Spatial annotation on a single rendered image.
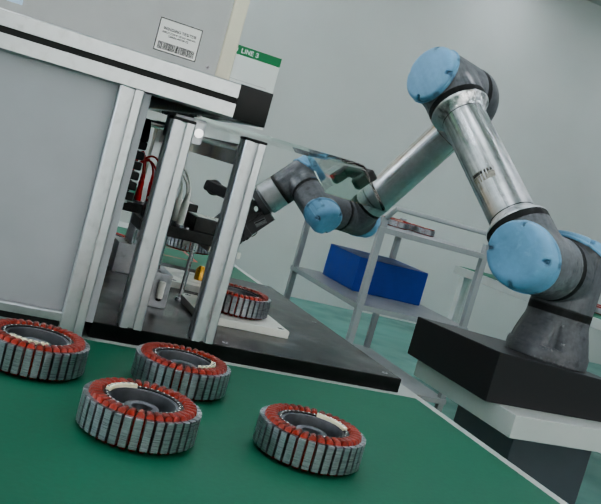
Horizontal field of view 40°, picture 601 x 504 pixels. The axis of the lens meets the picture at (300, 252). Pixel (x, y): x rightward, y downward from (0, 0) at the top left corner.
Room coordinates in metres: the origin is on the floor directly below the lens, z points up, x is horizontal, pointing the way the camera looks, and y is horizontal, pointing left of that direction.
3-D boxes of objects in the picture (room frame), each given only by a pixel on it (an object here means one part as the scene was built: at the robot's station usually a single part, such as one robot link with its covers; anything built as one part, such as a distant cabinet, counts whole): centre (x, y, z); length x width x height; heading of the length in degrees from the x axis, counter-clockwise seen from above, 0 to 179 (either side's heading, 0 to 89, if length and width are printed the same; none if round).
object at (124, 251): (1.50, 0.30, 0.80); 0.08 x 0.05 x 0.06; 22
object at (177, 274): (1.56, 0.17, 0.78); 0.15 x 0.15 x 0.01; 22
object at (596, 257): (1.52, -0.49, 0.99); 0.13 x 0.12 x 0.14; 134
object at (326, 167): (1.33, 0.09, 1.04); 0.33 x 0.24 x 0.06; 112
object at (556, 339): (1.52, -0.49, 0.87); 0.15 x 0.15 x 0.10
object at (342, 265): (4.18, -0.43, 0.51); 1.01 x 0.60 x 1.01; 22
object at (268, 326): (1.33, 0.08, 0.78); 0.15 x 0.15 x 0.01; 22
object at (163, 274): (1.28, 0.21, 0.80); 0.08 x 0.05 x 0.06; 22
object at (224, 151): (1.41, 0.22, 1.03); 0.62 x 0.01 x 0.03; 22
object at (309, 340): (1.44, 0.14, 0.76); 0.64 x 0.47 x 0.02; 22
